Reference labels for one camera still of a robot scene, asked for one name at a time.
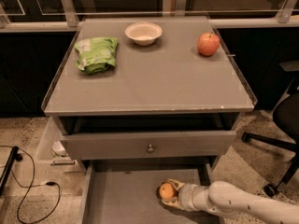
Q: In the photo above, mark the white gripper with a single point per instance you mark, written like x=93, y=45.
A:
x=187, y=196

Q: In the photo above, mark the orange fruit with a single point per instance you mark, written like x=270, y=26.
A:
x=166, y=191

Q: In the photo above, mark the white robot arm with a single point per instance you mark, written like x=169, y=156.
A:
x=223, y=199

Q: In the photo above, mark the round metal drawer knob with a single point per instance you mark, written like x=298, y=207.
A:
x=150, y=149

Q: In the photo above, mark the grey open middle drawer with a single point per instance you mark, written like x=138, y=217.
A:
x=128, y=194

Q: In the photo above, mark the grey top drawer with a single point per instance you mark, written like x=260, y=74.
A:
x=107, y=146

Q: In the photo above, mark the grey drawer cabinet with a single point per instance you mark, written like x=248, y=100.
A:
x=165, y=87

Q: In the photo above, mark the red apple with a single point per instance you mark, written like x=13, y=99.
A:
x=208, y=44

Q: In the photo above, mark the green chip bag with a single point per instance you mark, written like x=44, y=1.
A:
x=97, y=54

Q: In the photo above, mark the white paper bowl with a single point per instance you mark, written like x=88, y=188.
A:
x=143, y=33

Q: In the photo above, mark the black bar on floor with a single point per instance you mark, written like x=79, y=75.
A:
x=7, y=168

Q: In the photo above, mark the metal window railing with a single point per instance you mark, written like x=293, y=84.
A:
x=54, y=15

